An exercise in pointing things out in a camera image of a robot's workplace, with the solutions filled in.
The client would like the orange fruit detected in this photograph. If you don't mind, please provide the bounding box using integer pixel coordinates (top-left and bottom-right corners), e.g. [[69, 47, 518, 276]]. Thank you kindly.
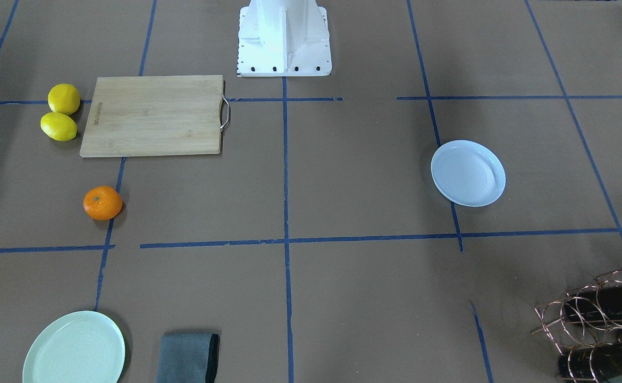
[[82, 185, 123, 220]]

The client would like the light blue plate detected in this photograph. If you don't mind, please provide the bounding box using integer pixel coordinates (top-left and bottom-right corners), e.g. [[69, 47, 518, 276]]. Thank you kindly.
[[430, 140, 507, 207]]

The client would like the light green plate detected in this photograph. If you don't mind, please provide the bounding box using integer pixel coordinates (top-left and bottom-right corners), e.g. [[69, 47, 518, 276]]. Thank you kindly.
[[22, 311, 126, 382]]

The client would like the wooden cutting board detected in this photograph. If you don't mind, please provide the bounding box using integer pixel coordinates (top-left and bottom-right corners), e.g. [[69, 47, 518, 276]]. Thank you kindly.
[[80, 75, 230, 158]]

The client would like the grey folded cloth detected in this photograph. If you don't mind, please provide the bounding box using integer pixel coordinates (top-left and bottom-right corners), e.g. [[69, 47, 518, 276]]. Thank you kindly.
[[155, 332, 220, 382]]

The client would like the yellow lemon outer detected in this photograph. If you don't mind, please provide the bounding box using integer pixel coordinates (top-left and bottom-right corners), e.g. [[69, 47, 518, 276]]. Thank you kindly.
[[40, 112, 78, 141]]

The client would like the yellow lemon near board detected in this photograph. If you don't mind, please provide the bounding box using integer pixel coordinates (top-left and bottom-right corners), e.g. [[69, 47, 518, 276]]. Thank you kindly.
[[47, 84, 82, 116]]

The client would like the dark wine bottle lower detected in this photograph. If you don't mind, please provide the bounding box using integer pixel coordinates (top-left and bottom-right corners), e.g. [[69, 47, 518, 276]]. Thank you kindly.
[[557, 343, 622, 381]]

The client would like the dark wine bottle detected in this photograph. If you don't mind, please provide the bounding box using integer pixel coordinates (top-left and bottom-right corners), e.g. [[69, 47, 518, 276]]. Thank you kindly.
[[563, 285, 622, 325], [557, 343, 622, 381]]

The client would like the dark wine bottle upper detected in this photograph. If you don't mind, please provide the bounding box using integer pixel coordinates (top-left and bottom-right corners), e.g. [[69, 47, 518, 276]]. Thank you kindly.
[[563, 285, 622, 325]]

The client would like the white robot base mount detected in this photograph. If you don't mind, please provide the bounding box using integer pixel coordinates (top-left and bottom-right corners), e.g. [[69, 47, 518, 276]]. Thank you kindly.
[[237, 1, 333, 77]]

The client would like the copper wire bottle rack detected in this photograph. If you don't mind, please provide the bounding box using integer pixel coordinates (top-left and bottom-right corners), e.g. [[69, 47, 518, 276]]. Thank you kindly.
[[534, 269, 622, 382]]

